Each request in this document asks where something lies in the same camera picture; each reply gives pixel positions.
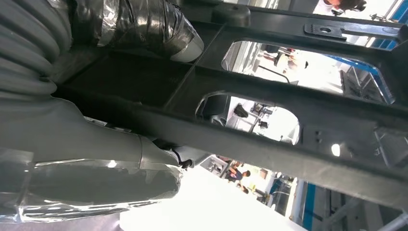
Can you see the person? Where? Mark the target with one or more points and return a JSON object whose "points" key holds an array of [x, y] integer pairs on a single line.
{"points": [[344, 4], [243, 188], [237, 174]]}

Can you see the blue metal post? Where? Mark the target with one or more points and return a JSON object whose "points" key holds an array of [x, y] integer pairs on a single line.
{"points": [[308, 207]]}

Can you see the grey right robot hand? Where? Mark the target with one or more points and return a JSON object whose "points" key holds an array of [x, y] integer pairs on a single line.
{"points": [[79, 143]]}

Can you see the blue metal rack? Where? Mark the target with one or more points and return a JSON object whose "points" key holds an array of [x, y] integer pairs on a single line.
{"points": [[366, 67]]}

